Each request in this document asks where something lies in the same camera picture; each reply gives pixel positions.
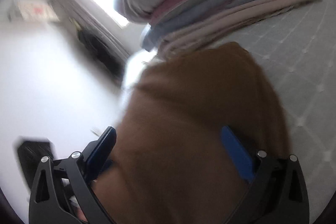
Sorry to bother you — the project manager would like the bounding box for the brown coat with cream collar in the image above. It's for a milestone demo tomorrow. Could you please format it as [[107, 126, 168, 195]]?
[[94, 42, 290, 223]]

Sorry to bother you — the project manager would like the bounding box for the stack of folded quilts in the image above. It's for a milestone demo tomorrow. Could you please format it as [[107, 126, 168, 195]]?
[[140, 0, 324, 57]]

